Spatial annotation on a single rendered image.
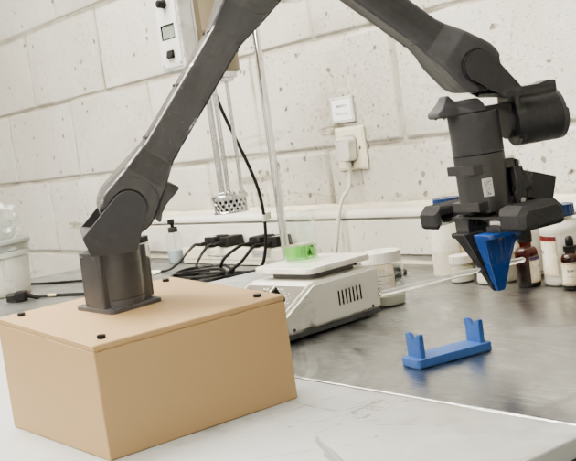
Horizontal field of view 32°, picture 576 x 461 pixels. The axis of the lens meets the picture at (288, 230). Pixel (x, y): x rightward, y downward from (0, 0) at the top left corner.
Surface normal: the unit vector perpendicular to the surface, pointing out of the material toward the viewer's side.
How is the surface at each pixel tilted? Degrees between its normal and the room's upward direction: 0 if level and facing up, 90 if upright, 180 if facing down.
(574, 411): 0
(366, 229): 90
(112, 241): 93
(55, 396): 90
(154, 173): 70
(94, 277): 91
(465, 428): 0
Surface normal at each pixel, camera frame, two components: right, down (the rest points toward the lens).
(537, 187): 0.42, 0.06
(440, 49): -0.21, -0.15
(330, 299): 0.67, -0.02
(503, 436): -0.14, -0.99
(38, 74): -0.78, 0.16
